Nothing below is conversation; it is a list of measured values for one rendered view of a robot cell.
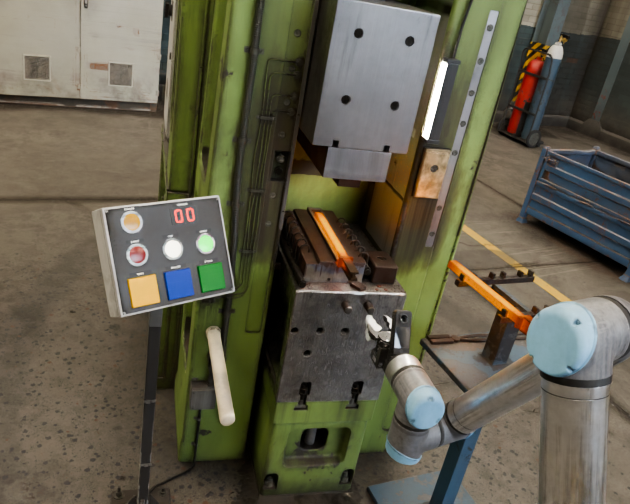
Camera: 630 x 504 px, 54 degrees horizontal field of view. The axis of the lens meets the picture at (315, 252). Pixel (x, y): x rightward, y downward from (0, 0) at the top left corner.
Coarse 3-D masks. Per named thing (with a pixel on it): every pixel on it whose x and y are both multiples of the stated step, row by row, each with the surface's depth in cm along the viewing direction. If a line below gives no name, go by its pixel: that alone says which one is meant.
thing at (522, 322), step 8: (448, 264) 203; (456, 264) 201; (456, 272) 199; (464, 272) 196; (472, 280) 192; (480, 280) 193; (480, 288) 189; (488, 288) 189; (488, 296) 186; (496, 296) 185; (496, 304) 183; (504, 304) 181; (512, 312) 177; (520, 312) 178; (512, 320) 178; (520, 320) 174; (528, 320) 172; (520, 328) 175
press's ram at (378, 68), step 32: (320, 0) 175; (352, 0) 161; (320, 32) 174; (352, 32) 165; (384, 32) 167; (416, 32) 169; (320, 64) 172; (352, 64) 169; (384, 64) 171; (416, 64) 173; (320, 96) 171; (352, 96) 173; (384, 96) 175; (416, 96) 178; (320, 128) 175; (352, 128) 178; (384, 128) 180
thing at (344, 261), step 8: (320, 216) 225; (320, 224) 220; (328, 224) 219; (328, 232) 213; (336, 240) 208; (336, 248) 202; (344, 256) 196; (344, 264) 196; (352, 264) 193; (344, 272) 193; (352, 272) 188; (352, 280) 189
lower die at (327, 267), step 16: (320, 208) 234; (304, 224) 220; (336, 224) 225; (288, 240) 219; (320, 240) 210; (304, 256) 199; (320, 256) 199; (336, 256) 199; (352, 256) 203; (304, 272) 197; (320, 272) 198; (336, 272) 199
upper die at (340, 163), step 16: (304, 144) 204; (320, 160) 185; (336, 160) 181; (352, 160) 182; (368, 160) 183; (384, 160) 185; (336, 176) 183; (352, 176) 185; (368, 176) 186; (384, 176) 187
